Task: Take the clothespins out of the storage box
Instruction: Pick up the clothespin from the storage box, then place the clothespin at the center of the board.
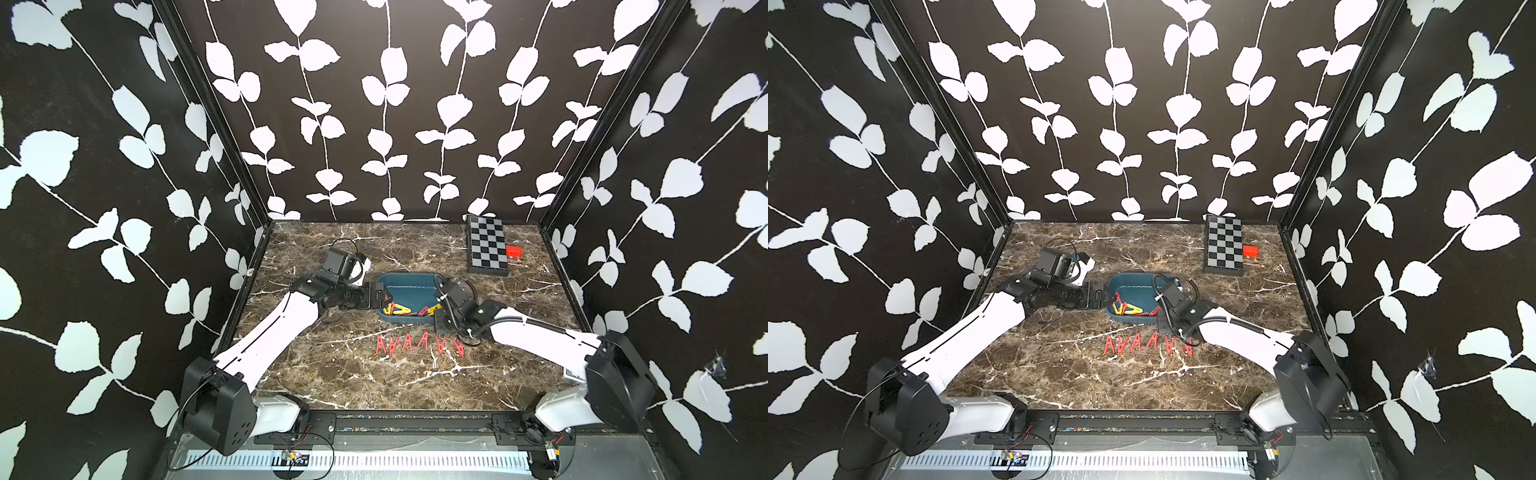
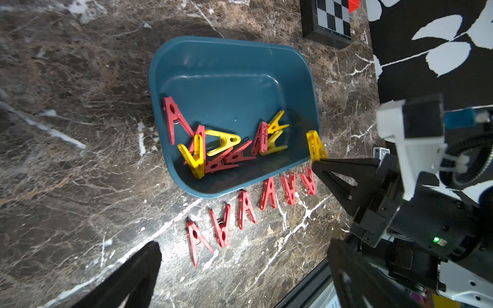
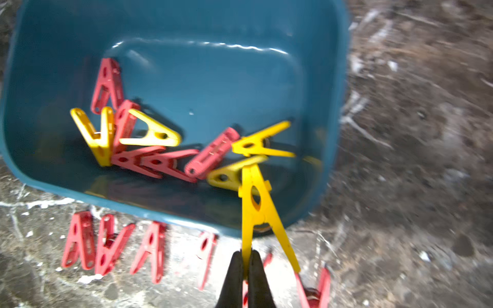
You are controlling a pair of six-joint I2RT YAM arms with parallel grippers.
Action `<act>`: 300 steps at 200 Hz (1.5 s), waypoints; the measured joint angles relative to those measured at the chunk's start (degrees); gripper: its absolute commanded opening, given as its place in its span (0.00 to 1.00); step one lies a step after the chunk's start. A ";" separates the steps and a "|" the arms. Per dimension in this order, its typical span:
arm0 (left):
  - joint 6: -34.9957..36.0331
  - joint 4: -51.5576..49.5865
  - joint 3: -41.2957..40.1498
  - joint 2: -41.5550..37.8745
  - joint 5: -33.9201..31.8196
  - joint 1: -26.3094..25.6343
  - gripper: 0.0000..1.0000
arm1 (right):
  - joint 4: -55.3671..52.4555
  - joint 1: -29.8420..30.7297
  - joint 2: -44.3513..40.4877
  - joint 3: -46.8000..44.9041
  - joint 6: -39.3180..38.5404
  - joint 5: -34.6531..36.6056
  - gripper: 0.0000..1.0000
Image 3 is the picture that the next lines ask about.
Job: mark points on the red clothespin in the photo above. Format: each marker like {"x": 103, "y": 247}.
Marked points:
{"x": 80, "y": 242}
{"x": 110, "y": 246}
{"x": 203, "y": 163}
{"x": 315, "y": 297}
{"x": 108, "y": 86}
{"x": 153, "y": 248}
{"x": 207, "y": 244}

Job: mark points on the yellow clothespin in box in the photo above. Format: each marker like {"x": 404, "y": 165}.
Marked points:
{"x": 100, "y": 143}

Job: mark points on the red clothespin flat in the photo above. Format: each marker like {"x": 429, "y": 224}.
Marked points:
{"x": 203, "y": 163}

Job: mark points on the yellow clothespin row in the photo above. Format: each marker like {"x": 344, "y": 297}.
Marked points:
{"x": 258, "y": 209}

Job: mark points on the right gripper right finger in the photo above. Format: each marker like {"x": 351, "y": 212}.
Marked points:
{"x": 259, "y": 294}

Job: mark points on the red clothespin lower box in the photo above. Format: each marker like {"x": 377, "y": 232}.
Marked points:
{"x": 154, "y": 161}

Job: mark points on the red clothespin in box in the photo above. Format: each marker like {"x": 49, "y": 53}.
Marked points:
{"x": 108, "y": 86}

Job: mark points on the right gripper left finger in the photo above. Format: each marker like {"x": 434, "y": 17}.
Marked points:
{"x": 231, "y": 295}

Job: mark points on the teal plastic storage box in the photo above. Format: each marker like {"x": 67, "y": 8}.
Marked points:
{"x": 198, "y": 67}

